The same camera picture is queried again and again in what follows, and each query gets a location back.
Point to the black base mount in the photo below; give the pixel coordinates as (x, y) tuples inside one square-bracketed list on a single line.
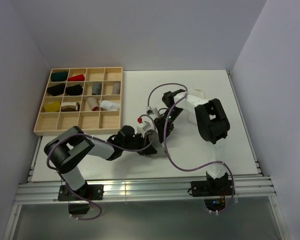
[(211, 188), (89, 192)]

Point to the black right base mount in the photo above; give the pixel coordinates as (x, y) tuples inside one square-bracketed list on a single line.
[(211, 188)]

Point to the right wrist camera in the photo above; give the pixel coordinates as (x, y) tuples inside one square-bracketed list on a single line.
[(151, 110)]

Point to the black rolled sock left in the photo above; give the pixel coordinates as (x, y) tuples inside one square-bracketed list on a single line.
[(56, 90)]

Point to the black rolled sock right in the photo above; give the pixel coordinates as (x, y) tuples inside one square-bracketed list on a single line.
[(75, 90)]

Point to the white flat sock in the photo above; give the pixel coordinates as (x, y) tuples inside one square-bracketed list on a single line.
[(197, 92)]

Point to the wooden compartment tray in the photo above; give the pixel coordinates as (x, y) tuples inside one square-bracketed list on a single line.
[(92, 122)]

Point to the red rolled sock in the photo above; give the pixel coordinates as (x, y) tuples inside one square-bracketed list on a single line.
[(77, 78)]

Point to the light grey rolled sock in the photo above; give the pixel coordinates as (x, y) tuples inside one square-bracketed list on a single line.
[(116, 88)]

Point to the black rolled sock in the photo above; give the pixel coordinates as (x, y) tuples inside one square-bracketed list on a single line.
[(56, 90), (75, 90)]

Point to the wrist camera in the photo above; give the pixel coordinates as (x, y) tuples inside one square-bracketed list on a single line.
[(151, 110), (145, 128)]

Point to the yellow rolled sock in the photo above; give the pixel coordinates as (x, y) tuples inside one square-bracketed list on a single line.
[(52, 107)]

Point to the dark green rolled sock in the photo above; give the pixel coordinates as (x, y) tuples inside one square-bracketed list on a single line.
[(59, 76)]

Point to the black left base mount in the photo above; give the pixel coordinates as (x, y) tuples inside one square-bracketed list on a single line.
[(89, 192)]

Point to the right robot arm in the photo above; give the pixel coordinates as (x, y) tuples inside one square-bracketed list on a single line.
[(213, 126)]

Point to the white brown rolled sock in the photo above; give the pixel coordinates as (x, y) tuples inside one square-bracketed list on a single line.
[(70, 106)]

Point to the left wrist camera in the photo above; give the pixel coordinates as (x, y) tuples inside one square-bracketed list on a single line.
[(145, 128)]

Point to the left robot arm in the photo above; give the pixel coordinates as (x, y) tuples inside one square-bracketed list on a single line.
[(66, 151)]

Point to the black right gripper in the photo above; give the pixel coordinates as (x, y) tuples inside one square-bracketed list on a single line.
[(160, 125)]

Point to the aluminium frame rail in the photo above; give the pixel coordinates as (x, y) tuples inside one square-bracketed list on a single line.
[(137, 190)]

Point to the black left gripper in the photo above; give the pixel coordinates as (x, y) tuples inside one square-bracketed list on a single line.
[(144, 141)]

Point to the beige rolled sock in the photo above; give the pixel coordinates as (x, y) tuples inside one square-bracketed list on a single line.
[(93, 103)]

